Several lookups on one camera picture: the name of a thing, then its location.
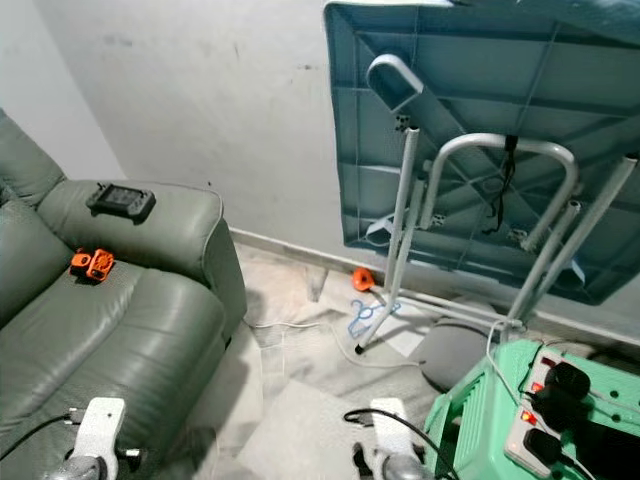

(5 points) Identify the grey-green leather sofa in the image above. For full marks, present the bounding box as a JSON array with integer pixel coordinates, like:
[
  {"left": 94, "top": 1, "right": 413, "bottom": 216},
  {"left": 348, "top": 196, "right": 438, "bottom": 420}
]
[{"left": 0, "top": 110, "right": 249, "bottom": 480}]

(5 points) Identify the orange toy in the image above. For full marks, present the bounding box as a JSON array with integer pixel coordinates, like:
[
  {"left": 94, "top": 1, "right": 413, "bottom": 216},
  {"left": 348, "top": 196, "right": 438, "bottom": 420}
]
[{"left": 71, "top": 248, "right": 116, "bottom": 284}]

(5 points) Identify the black handheld device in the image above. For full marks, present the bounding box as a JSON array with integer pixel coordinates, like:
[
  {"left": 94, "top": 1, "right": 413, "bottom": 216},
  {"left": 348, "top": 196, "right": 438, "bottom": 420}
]
[{"left": 86, "top": 183, "right": 157, "bottom": 224}]

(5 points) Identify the small orange round item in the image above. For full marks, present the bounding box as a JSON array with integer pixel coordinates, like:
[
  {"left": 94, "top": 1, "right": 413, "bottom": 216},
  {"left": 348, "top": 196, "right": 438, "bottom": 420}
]
[{"left": 351, "top": 267, "right": 377, "bottom": 293}]

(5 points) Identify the light blue clothes hanger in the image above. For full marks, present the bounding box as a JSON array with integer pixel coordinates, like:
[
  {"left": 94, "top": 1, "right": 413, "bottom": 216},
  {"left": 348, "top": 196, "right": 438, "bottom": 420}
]
[{"left": 345, "top": 298, "right": 401, "bottom": 341}]

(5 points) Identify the grey round cushion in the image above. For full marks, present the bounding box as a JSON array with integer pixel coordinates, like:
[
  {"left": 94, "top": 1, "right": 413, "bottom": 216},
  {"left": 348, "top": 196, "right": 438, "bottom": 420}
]
[{"left": 416, "top": 320, "right": 501, "bottom": 393}]

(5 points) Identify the green plastic stool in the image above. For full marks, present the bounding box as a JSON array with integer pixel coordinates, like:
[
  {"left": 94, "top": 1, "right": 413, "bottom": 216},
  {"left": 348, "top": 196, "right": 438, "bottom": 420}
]
[{"left": 422, "top": 340, "right": 640, "bottom": 480}]

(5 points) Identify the blue-grey folding table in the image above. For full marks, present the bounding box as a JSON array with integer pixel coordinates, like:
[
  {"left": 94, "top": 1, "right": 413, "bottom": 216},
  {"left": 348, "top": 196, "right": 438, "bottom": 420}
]
[{"left": 323, "top": 0, "right": 640, "bottom": 356}]

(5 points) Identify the white power strip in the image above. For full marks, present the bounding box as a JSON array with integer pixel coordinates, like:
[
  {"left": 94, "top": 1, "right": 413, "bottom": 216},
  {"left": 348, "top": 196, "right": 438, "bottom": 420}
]
[{"left": 503, "top": 350, "right": 576, "bottom": 477}]

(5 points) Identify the small black plug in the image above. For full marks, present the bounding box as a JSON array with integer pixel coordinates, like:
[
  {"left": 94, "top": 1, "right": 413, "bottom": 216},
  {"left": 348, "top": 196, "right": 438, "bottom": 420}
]
[{"left": 523, "top": 428, "right": 566, "bottom": 469}]

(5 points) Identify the large black power adapter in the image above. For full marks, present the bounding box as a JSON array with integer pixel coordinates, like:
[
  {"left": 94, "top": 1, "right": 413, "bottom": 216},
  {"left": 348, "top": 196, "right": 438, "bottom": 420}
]
[{"left": 543, "top": 361, "right": 593, "bottom": 403}]

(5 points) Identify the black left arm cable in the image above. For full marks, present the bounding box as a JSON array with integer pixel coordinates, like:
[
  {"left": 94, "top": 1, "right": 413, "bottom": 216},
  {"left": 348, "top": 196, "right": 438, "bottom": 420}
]
[{"left": 0, "top": 412, "right": 81, "bottom": 463}]

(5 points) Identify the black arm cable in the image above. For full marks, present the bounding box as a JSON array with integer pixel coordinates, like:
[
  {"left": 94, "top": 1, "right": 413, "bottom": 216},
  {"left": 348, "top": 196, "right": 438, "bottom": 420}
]
[
  {"left": 0, "top": 412, "right": 81, "bottom": 463},
  {"left": 343, "top": 407, "right": 461, "bottom": 480}
]

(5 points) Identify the thin white floor cable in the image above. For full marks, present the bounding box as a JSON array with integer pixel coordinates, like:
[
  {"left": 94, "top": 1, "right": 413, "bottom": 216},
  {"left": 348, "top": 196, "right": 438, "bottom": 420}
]
[{"left": 245, "top": 318, "right": 311, "bottom": 333}]

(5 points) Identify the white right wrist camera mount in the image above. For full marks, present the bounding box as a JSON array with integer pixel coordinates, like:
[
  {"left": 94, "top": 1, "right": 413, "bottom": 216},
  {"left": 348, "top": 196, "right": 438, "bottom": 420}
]
[{"left": 368, "top": 398, "right": 411, "bottom": 471}]

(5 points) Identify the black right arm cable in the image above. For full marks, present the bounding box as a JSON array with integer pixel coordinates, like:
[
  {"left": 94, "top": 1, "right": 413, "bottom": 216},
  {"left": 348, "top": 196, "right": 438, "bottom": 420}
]
[{"left": 343, "top": 407, "right": 461, "bottom": 480}]

